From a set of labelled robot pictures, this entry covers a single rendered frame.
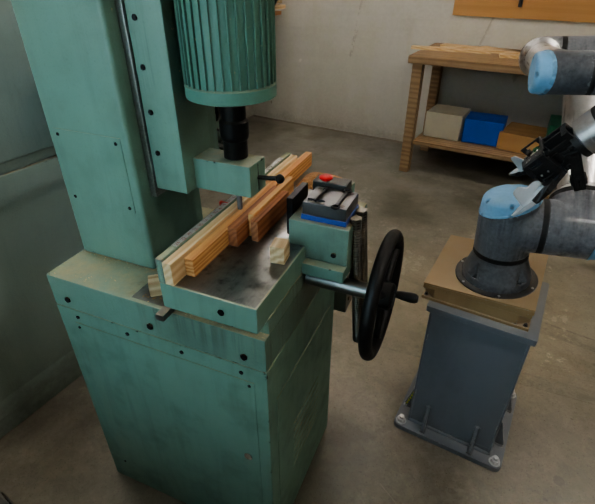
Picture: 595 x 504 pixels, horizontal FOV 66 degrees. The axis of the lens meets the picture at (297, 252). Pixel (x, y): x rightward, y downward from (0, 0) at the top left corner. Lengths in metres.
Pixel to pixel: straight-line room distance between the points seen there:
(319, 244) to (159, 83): 0.44
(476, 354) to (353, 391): 0.57
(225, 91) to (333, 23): 3.62
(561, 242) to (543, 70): 0.44
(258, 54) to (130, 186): 0.39
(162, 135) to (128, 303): 0.37
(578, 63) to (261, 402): 0.98
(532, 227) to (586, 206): 0.14
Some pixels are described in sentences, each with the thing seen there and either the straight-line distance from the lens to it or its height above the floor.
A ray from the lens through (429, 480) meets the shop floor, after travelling 1.72.
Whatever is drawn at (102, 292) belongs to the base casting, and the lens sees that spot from 1.12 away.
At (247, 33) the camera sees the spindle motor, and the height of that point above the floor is 1.32.
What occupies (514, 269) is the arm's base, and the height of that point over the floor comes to 0.70.
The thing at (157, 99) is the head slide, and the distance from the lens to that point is 0.97.
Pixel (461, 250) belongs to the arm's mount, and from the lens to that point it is 1.59.
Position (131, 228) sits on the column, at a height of 0.91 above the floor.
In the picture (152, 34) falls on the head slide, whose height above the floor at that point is 1.31.
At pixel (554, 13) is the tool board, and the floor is 1.09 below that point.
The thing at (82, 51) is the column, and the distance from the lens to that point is 1.01.
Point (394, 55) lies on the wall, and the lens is 4.26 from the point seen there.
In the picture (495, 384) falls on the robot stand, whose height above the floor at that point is 0.33.
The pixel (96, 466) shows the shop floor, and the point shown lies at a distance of 1.81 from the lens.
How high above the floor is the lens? 1.43
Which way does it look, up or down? 33 degrees down
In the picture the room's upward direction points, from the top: straight up
